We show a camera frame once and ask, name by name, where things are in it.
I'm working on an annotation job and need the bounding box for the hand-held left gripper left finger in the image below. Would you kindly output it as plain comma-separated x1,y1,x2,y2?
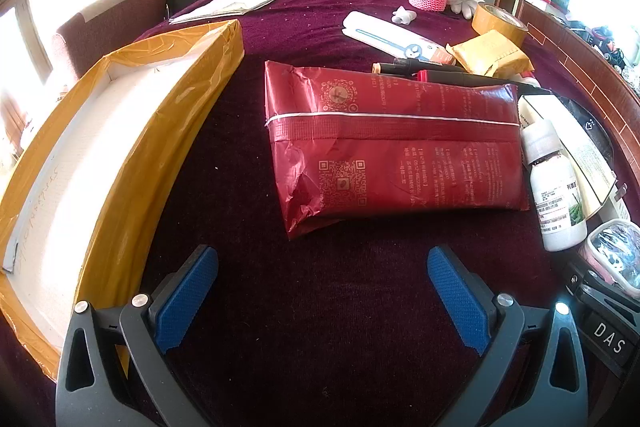
55,244,221,427

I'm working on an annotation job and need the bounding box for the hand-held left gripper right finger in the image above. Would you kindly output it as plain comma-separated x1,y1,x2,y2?
426,245,588,427

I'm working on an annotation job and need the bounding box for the white bottle with green label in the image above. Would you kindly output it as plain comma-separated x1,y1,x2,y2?
520,119,588,253

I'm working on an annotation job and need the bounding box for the red plastic mailer package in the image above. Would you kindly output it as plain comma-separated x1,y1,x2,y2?
263,59,531,242

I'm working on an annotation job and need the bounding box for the yellow taped cardboard box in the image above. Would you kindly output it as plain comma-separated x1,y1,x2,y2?
0,19,246,383

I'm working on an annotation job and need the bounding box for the clear container with pink base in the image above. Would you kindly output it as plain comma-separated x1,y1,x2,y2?
585,218,640,300

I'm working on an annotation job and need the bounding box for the maroon tablecloth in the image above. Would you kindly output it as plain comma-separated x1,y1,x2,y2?
0,0,640,427

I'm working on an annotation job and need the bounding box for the short black brown marker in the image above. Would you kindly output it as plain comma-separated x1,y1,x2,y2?
371,59,418,76

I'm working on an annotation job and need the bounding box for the yellow padded packet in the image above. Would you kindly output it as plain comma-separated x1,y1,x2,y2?
445,32,535,78

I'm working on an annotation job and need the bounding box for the brown packing tape roll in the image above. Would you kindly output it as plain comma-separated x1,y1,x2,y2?
471,3,529,50

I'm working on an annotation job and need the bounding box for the brick pattern wooden partition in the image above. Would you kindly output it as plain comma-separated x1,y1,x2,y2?
515,0,640,172

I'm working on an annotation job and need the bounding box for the maroon chair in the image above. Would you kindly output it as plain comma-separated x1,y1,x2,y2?
42,0,173,98

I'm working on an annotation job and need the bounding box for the long white tube box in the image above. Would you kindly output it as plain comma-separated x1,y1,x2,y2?
342,11,453,66

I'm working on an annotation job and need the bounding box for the folded white paper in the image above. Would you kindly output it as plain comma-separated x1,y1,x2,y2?
168,0,286,25

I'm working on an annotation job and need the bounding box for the clutter of cables and tools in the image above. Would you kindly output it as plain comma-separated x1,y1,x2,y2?
582,22,631,70

